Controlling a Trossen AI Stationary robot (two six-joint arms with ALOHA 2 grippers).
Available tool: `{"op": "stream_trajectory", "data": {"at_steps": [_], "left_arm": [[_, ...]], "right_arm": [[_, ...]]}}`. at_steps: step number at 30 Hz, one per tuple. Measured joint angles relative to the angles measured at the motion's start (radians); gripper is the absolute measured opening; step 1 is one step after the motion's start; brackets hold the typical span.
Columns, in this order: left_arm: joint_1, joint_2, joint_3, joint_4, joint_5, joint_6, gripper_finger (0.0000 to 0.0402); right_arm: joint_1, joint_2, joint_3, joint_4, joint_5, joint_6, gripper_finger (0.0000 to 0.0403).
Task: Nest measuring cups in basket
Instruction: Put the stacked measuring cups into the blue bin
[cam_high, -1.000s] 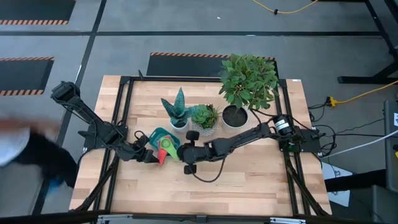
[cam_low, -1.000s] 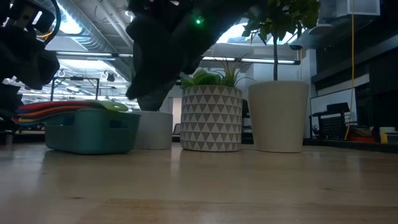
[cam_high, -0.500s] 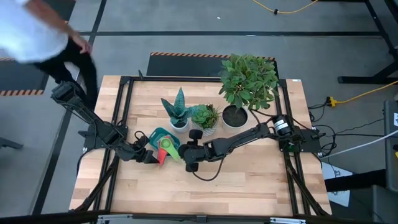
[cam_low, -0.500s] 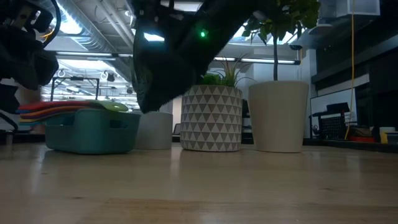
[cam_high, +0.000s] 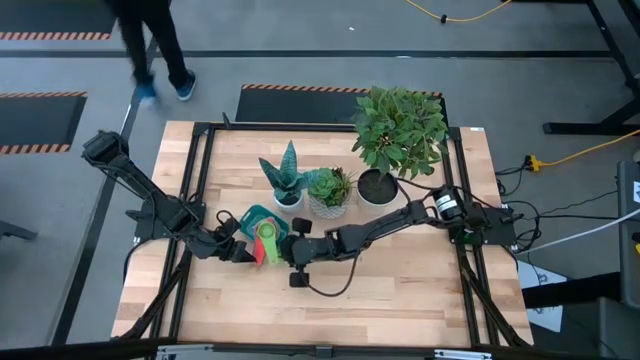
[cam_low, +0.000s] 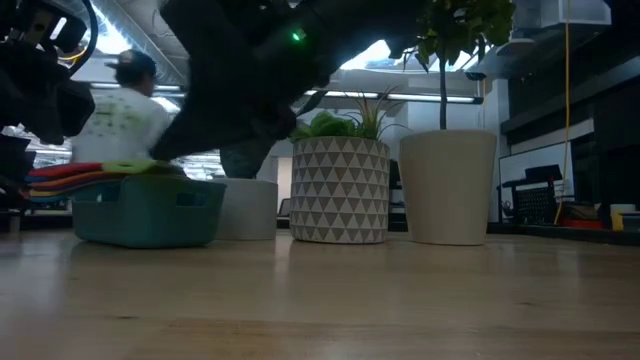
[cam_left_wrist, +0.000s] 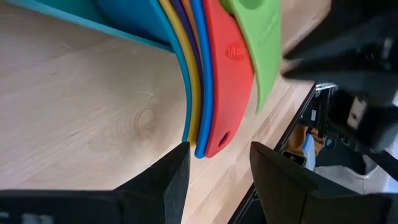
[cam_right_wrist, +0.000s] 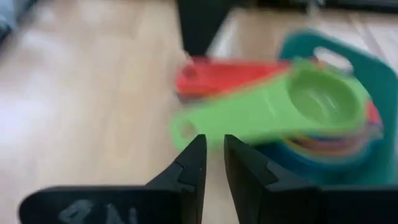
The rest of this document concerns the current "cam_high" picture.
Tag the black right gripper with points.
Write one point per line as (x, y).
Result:
(312, 247)

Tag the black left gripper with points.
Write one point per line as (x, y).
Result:
(220, 242)

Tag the black metal stand legs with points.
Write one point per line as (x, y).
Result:
(575, 128)

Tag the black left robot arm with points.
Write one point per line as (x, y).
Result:
(145, 190)

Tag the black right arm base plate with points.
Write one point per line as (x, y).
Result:
(500, 230)

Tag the snake plant in white pot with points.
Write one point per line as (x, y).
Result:
(287, 175)

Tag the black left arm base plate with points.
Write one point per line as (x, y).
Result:
(142, 232)

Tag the succulent in patterned pot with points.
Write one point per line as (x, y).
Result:
(327, 187)

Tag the black hazard-striped floor mat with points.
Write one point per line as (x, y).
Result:
(50, 15)
(290, 107)
(35, 120)

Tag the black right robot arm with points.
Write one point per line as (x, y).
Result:
(380, 230)

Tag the black crossbar with silver brackets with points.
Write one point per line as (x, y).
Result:
(320, 352)

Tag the white floor sheet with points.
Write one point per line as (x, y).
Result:
(550, 320)

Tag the leafy plant in white pot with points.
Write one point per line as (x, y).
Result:
(395, 130)

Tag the teal plastic basket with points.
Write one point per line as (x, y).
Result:
(250, 220)

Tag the person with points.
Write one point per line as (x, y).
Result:
(165, 40)

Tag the dark furniture foot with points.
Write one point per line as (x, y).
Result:
(15, 231)

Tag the dark box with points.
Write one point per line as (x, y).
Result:
(615, 330)

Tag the black aluminium table frame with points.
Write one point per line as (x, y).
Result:
(300, 127)

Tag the grey cabinet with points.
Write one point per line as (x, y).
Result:
(627, 225)

